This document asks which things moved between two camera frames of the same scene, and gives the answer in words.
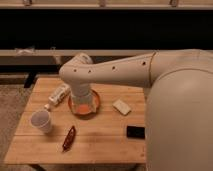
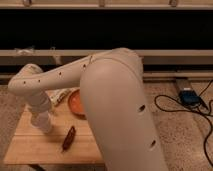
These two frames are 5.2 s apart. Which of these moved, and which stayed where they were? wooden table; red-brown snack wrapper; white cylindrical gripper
Moved: white cylindrical gripper
Stayed: wooden table; red-brown snack wrapper
